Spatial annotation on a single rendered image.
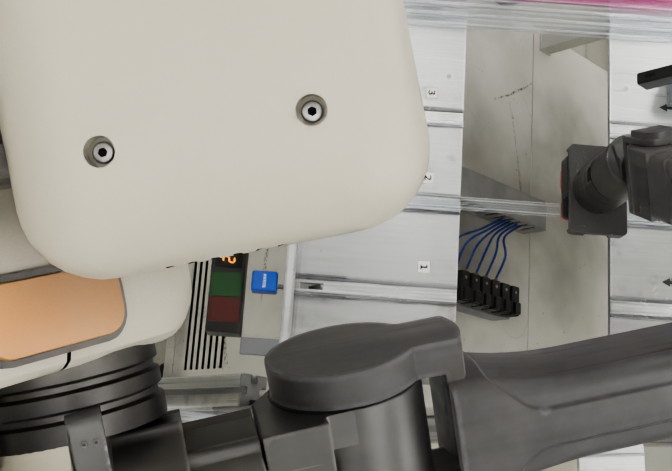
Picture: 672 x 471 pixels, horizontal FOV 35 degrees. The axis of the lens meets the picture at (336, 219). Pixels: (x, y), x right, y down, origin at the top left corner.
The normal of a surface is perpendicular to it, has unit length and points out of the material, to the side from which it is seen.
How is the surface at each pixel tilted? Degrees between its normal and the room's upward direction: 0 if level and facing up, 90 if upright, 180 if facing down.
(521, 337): 0
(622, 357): 78
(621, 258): 44
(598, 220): 40
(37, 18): 55
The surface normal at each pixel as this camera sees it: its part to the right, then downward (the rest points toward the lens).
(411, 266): 0.03, -0.25
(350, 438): 0.20, 0.18
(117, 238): 0.11, 0.60
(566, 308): 0.71, -0.14
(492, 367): 0.07, -0.97
